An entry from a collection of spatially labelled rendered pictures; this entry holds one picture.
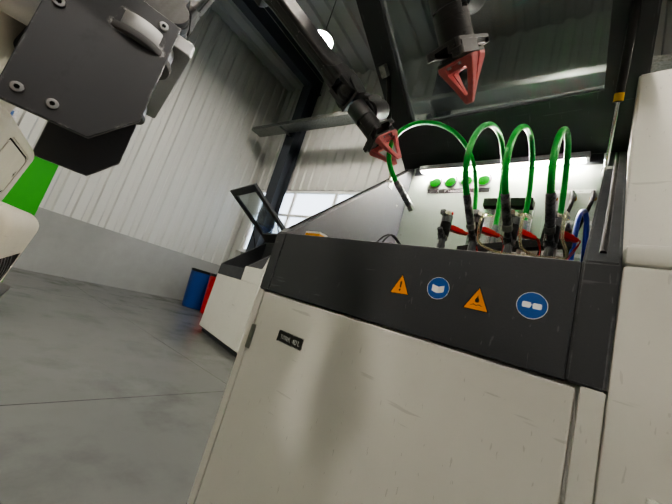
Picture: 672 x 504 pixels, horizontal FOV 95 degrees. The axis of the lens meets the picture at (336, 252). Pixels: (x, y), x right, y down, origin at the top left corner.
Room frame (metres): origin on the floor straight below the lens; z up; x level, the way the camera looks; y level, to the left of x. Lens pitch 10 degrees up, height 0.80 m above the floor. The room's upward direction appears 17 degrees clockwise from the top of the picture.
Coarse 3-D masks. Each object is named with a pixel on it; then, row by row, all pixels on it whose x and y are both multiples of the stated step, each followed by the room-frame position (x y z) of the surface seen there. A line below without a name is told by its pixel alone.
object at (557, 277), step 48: (288, 240) 0.80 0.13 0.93; (336, 240) 0.69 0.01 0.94; (288, 288) 0.76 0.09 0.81; (336, 288) 0.66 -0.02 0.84; (384, 288) 0.59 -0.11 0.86; (528, 288) 0.43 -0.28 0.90; (576, 288) 0.40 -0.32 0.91; (432, 336) 0.51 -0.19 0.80; (480, 336) 0.47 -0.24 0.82; (528, 336) 0.43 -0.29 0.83
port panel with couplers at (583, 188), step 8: (560, 184) 0.86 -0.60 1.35; (568, 184) 0.85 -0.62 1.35; (576, 184) 0.84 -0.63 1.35; (584, 184) 0.82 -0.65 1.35; (592, 184) 0.81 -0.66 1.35; (600, 184) 0.80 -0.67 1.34; (568, 192) 0.85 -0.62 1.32; (576, 192) 0.83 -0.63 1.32; (584, 192) 0.82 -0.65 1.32; (568, 200) 0.85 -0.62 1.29; (576, 200) 0.83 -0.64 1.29; (584, 200) 0.82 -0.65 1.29; (544, 208) 0.88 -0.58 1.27; (576, 208) 0.83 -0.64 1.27; (584, 208) 0.82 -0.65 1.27; (592, 208) 0.81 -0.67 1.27; (544, 216) 0.88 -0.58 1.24; (592, 216) 0.81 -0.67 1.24; (560, 256) 0.84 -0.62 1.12; (576, 256) 0.82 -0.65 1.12
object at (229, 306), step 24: (240, 192) 4.08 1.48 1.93; (264, 216) 4.17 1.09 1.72; (240, 264) 4.56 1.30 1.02; (264, 264) 3.96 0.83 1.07; (216, 288) 4.31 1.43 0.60; (240, 288) 3.75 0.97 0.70; (216, 312) 4.10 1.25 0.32; (240, 312) 3.59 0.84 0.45; (216, 336) 3.91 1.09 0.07; (240, 336) 3.45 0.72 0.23
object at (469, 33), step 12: (456, 0) 0.41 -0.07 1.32; (444, 12) 0.42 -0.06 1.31; (456, 12) 0.42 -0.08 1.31; (468, 12) 0.42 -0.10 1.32; (444, 24) 0.43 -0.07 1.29; (456, 24) 0.43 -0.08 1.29; (468, 24) 0.43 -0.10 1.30; (444, 36) 0.44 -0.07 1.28; (456, 36) 0.43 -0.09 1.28; (468, 36) 0.42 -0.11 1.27; (480, 36) 0.44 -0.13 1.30; (444, 48) 0.44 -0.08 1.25; (432, 60) 0.46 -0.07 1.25
